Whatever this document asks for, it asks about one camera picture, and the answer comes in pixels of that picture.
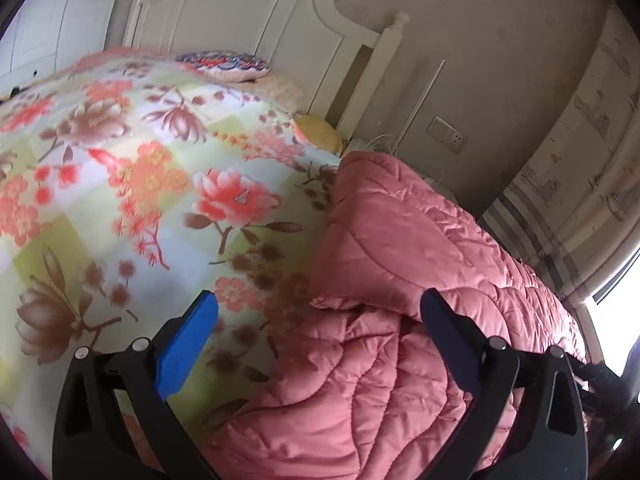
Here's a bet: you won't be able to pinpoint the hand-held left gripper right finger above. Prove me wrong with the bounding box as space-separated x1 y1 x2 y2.
420 287 589 480

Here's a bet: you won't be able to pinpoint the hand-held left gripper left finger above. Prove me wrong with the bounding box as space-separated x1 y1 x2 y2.
52 290 221 480

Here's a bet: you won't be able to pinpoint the window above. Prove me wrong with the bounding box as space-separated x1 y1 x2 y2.
584 250 640 377

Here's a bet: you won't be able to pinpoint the floral blanket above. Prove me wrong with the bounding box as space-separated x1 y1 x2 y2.
0 46 346 480

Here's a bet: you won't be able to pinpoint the printed beige curtain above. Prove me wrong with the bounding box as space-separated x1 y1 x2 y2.
479 5 640 307

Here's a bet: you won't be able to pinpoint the white thin rod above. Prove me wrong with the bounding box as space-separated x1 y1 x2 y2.
397 60 446 157

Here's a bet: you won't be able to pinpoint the yellow cushion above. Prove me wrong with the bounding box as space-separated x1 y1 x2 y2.
294 114 344 155

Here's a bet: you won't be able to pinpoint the beige fuzzy pillow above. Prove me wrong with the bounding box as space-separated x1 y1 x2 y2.
240 74 307 112

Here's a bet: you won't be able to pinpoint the blue red patterned pillow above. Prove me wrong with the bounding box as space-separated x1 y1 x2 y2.
175 50 273 83

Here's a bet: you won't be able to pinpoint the white wooden headboard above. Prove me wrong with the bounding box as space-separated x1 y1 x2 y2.
122 0 411 136

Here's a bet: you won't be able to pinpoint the white wardrobe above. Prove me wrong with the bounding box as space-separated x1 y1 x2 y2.
0 0 132 97

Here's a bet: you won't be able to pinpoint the white wall socket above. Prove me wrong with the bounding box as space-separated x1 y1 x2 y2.
426 116 468 155

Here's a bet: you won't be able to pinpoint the white cables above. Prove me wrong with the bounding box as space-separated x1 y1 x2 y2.
350 131 401 155

